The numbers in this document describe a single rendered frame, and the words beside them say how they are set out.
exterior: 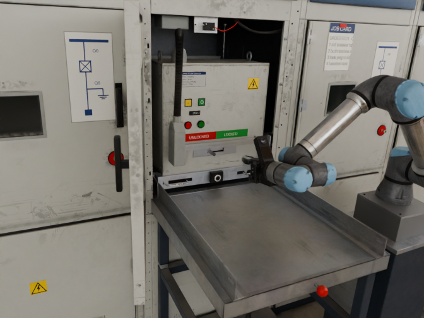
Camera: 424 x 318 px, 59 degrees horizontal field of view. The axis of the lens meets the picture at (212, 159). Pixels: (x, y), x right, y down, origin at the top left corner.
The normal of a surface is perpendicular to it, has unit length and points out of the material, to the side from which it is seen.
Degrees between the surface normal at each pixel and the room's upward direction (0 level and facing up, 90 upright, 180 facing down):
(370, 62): 90
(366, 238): 90
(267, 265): 0
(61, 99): 90
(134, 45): 90
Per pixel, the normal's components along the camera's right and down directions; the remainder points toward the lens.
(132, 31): 0.16, 0.34
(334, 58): 0.42, 0.32
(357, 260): 0.04, -0.94
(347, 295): -0.91, 0.11
